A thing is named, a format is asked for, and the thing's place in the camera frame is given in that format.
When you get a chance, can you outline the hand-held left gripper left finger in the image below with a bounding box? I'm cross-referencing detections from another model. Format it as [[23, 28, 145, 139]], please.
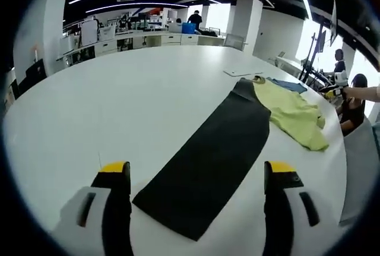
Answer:
[[52, 160, 134, 256]]

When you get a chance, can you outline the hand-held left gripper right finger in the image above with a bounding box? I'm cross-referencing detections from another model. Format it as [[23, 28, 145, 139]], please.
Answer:
[[262, 160, 341, 256]]

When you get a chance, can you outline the blue garment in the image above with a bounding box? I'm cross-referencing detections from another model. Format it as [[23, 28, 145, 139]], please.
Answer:
[[265, 77, 308, 94]]

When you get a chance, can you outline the yellow garment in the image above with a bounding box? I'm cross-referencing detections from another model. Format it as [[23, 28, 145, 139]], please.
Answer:
[[252, 75, 330, 152]]

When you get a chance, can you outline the white template board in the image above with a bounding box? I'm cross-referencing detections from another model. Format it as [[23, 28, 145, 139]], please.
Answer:
[[223, 68, 264, 78]]

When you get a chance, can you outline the black garment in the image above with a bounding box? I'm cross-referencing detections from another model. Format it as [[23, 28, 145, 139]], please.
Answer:
[[132, 77, 271, 242]]

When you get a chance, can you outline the black tripod stand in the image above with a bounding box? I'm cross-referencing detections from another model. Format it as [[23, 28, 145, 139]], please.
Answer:
[[298, 23, 327, 83]]

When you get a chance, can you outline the grey mesh office chair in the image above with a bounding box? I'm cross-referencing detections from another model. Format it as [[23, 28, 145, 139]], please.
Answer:
[[224, 33, 249, 51]]

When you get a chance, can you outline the white square pillar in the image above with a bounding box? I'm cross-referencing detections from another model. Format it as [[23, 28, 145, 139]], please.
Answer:
[[234, 0, 264, 56], [13, 0, 69, 75]]

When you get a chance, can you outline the black computer monitor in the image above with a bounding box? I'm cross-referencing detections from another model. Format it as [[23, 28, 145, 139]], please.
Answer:
[[25, 59, 47, 86]]

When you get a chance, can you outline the long white office desk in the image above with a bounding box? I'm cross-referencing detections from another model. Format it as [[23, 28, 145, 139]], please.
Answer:
[[56, 29, 226, 64]]

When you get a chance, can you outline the white storage crate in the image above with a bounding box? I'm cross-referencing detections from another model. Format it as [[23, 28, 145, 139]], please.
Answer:
[[99, 27, 116, 42]]

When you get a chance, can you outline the tall white appliance box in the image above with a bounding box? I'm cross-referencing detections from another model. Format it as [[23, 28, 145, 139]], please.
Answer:
[[80, 20, 99, 46]]

